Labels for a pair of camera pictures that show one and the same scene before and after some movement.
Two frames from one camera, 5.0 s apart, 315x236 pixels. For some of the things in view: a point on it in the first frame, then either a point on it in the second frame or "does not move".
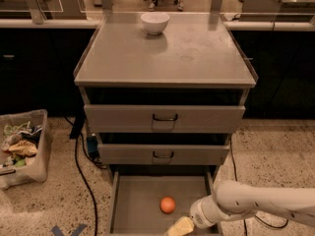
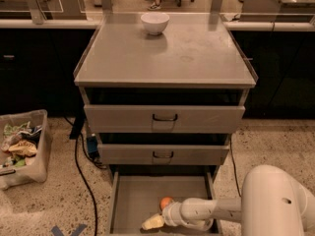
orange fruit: [167, 205] does not move
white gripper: [199, 216] → [172, 212]
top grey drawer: [163, 119] does not move
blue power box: [93, 147] does not move
